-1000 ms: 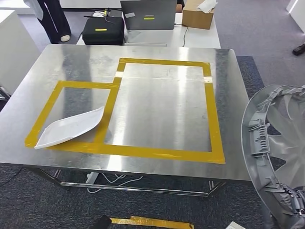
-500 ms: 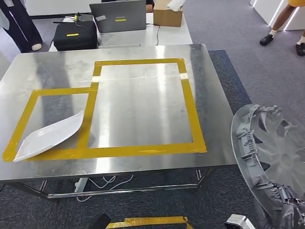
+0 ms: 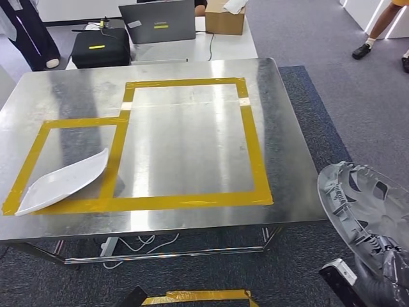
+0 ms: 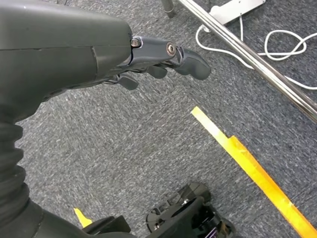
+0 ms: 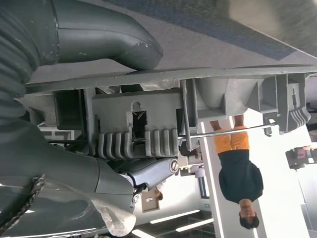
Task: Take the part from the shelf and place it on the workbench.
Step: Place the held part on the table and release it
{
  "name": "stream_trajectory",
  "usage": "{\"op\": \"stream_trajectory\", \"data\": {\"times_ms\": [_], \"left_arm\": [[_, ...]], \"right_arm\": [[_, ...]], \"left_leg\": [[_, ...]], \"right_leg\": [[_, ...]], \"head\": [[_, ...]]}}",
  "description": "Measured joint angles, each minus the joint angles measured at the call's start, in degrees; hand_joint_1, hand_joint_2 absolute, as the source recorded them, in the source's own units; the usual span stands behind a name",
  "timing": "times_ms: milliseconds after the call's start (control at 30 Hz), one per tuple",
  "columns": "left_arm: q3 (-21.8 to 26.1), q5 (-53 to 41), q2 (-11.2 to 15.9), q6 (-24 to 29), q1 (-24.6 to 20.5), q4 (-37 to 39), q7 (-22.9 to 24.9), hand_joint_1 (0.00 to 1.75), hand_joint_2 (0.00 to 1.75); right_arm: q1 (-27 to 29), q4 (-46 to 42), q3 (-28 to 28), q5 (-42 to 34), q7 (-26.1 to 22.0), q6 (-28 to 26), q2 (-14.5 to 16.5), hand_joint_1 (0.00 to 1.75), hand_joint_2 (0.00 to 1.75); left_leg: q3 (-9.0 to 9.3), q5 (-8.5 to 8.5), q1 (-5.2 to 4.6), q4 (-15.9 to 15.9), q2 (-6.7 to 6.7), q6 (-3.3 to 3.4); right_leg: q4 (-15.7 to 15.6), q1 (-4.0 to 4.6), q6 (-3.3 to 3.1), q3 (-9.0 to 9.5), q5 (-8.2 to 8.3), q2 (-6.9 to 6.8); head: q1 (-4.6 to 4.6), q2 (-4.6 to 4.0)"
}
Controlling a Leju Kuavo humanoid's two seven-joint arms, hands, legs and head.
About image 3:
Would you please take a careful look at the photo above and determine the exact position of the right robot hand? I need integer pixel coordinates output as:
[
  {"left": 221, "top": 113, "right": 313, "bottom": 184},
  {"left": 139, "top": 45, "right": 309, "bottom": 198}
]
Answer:
[{"left": 352, "top": 235, "right": 409, "bottom": 307}]

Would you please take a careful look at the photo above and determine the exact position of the grey plastic hubcap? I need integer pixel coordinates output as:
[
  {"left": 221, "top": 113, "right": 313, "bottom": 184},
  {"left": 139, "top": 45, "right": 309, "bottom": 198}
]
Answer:
[{"left": 317, "top": 161, "right": 409, "bottom": 281}]

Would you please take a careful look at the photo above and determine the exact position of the steel workbench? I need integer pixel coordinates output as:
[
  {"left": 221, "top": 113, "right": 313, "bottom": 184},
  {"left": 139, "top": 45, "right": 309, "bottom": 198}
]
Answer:
[{"left": 0, "top": 57, "right": 327, "bottom": 270}]

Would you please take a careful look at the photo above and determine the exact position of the yellow floor tape strip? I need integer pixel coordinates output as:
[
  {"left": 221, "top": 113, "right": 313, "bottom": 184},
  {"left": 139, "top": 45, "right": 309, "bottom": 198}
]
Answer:
[{"left": 140, "top": 289, "right": 260, "bottom": 307}]

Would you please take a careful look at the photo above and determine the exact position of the white lit platform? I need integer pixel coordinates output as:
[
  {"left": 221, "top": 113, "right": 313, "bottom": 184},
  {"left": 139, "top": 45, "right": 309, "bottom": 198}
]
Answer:
[{"left": 339, "top": 0, "right": 409, "bottom": 40}]

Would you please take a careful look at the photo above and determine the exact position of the white table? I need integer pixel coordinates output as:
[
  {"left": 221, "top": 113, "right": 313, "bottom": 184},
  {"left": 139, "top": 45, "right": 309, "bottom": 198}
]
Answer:
[{"left": 65, "top": 16, "right": 259, "bottom": 71}]

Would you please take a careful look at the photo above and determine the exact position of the cardboard box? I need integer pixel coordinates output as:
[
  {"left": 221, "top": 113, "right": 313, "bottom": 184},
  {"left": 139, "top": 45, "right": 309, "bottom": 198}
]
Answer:
[{"left": 205, "top": 0, "right": 247, "bottom": 36}]

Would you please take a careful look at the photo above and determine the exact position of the white crumpled cloth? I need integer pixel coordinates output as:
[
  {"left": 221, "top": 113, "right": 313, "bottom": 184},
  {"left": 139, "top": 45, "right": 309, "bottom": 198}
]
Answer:
[{"left": 223, "top": 0, "right": 248, "bottom": 15}]

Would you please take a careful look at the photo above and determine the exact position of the grey laptop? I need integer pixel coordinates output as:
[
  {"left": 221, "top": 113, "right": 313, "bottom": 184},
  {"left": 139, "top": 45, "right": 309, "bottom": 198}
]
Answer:
[{"left": 118, "top": 0, "right": 196, "bottom": 45}]

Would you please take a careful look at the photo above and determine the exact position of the white curved plastic panel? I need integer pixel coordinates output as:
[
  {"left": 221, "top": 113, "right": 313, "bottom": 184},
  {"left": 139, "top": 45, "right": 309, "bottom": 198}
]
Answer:
[{"left": 14, "top": 147, "right": 110, "bottom": 217}]

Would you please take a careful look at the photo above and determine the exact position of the black carrying case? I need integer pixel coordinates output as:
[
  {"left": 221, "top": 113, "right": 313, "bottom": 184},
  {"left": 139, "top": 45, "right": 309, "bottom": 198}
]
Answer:
[{"left": 70, "top": 27, "right": 131, "bottom": 70}]

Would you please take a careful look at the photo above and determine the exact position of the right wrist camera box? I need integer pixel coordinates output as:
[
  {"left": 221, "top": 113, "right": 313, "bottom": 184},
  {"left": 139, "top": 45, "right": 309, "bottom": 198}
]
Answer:
[{"left": 318, "top": 258, "right": 368, "bottom": 307}]

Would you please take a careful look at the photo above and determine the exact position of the white cable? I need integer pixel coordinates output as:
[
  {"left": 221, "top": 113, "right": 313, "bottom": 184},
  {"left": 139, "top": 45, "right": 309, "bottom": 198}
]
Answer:
[{"left": 103, "top": 233, "right": 180, "bottom": 271}]

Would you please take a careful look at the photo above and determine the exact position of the black cable with yellow plug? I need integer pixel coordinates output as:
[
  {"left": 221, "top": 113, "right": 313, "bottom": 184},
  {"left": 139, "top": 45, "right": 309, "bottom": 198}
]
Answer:
[{"left": 70, "top": 17, "right": 111, "bottom": 34}]

